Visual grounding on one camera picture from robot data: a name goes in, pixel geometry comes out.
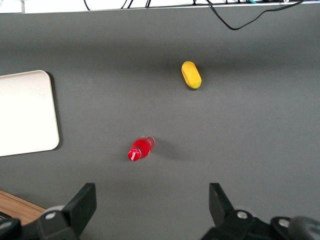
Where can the yellow sponge toy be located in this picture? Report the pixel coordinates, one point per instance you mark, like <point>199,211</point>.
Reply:
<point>191,75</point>

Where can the wooden two-drawer cabinet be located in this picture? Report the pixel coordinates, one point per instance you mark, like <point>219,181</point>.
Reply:
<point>17,207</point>

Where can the beige rectangular tray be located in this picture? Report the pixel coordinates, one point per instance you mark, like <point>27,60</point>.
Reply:
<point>25,112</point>

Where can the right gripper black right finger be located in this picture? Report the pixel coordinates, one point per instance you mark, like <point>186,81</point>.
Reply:
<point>221,207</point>

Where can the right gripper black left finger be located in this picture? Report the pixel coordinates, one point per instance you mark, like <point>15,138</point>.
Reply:
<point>80,205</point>

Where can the small red soda bottle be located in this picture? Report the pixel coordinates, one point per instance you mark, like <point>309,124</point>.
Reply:
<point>140,148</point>

